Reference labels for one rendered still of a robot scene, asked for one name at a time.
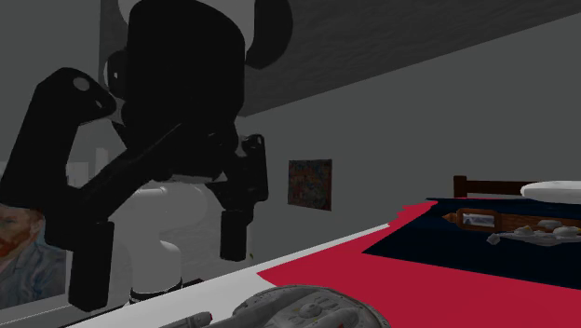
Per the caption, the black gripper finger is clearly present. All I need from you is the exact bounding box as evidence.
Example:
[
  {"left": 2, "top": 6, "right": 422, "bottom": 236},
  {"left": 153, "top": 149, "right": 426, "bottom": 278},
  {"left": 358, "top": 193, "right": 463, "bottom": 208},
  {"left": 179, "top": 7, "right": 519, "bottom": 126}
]
[{"left": 0, "top": 66, "right": 193, "bottom": 313}]

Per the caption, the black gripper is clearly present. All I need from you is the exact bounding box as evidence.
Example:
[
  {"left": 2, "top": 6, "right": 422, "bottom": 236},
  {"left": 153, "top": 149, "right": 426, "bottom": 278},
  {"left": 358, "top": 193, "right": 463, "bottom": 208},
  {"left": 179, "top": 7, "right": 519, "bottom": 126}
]
[{"left": 121, "top": 0, "right": 270, "bottom": 263}]

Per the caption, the portrait painting of bearded man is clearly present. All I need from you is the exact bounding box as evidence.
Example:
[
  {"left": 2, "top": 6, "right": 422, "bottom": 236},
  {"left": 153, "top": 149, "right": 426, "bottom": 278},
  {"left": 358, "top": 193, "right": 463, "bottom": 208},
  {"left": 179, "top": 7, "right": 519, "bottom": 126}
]
[{"left": 0, "top": 201, "right": 68, "bottom": 310}]

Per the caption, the large grey spaceship model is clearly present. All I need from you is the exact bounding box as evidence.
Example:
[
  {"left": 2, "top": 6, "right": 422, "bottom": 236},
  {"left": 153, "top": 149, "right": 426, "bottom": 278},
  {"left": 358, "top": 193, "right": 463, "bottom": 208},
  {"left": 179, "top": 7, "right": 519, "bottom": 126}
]
[{"left": 158, "top": 284, "right": 393, "bottom": 328}]

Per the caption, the bed with red cover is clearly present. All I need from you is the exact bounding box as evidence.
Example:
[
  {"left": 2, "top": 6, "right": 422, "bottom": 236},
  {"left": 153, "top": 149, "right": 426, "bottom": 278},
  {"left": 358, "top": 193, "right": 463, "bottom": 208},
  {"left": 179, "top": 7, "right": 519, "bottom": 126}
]
[{"left": 67, "top": 174, "right": 581, "bottom": 328}]

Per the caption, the brown wooden oblong object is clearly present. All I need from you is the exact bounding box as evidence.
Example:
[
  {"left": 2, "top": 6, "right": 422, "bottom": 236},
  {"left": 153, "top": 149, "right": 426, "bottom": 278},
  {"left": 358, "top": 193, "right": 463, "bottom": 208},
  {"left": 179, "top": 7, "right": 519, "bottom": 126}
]
[{"left": 442, "top": 207, "right": 581, "bottom": 234}]

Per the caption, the small grey spaceship model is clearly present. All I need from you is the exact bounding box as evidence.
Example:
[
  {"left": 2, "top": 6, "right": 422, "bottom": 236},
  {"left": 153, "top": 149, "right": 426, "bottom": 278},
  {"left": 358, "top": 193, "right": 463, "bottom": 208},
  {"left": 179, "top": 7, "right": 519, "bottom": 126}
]
[{"left": 486, "top": 224, "right": 581, "bottom": 248}]

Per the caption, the white pillow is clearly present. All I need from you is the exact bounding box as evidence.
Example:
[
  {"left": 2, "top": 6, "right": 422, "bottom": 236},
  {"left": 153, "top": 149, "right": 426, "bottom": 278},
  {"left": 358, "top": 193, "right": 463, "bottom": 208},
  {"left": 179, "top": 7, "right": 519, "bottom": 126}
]
[{"left": 520, "top": 180, "right": 581, "bottom": 205}]

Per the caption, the colourful square wall picture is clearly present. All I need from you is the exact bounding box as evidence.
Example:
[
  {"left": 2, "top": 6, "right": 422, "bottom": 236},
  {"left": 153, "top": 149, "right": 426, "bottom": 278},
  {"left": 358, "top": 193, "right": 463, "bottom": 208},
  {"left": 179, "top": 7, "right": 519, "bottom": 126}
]
[{"left": 287, "top": 157, "right": 333, "bottom": 212}]

